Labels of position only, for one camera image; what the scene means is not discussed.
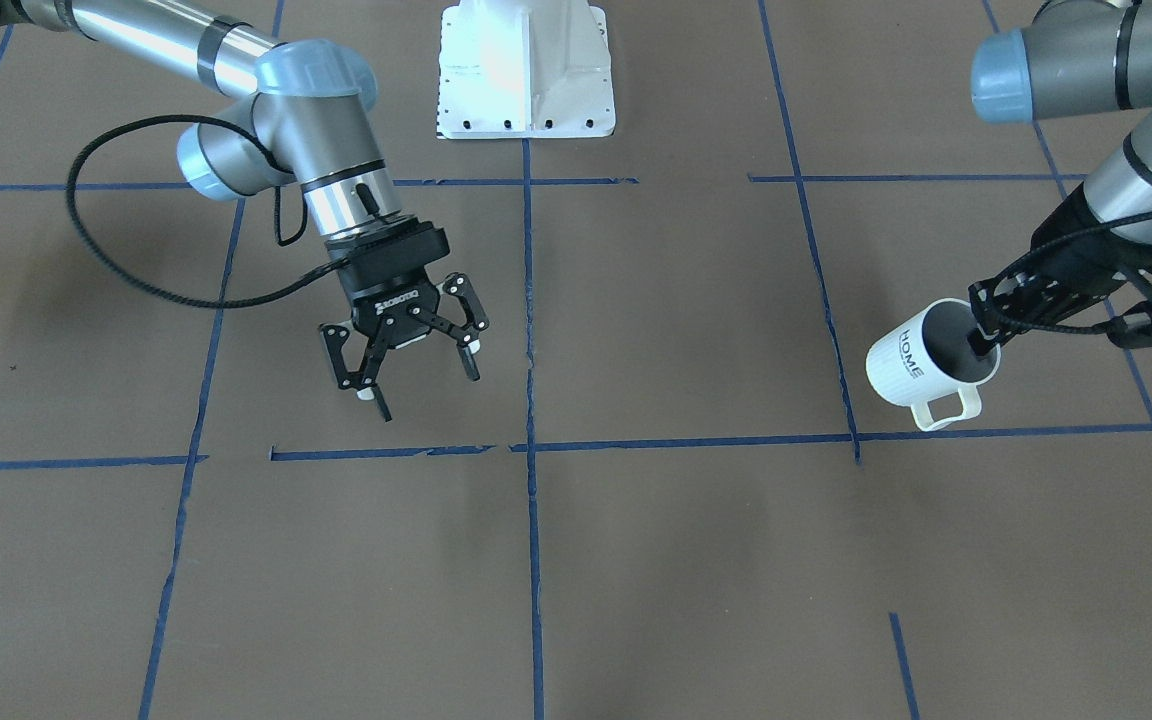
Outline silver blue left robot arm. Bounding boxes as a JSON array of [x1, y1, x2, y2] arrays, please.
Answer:
[[967, 1, 1152, 356]]

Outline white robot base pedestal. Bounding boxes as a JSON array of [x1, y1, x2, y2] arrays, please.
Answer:
[[435, 1, 617, 141]]

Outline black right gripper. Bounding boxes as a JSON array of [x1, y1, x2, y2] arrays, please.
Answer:
[[320, 218, 490, 420]]

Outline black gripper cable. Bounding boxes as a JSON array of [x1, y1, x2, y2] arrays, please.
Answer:
[[976, 200, 1152, 341], [66, 114, 353, 309]]

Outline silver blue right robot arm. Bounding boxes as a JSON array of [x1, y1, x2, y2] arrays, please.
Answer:
[[0, 1, 490, 420]]

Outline white ribbed HOME mug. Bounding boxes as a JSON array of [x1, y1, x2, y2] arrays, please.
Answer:
[[865, 300, 1002, 432]]

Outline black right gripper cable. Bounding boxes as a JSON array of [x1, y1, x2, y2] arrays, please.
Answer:
[[66, 114, 353, 309]]

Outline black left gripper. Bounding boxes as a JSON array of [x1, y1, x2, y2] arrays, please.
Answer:
[[968, 187, 1152, 355]]

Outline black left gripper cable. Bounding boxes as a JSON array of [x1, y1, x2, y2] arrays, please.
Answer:
[[976, 200, 1152, 341]]

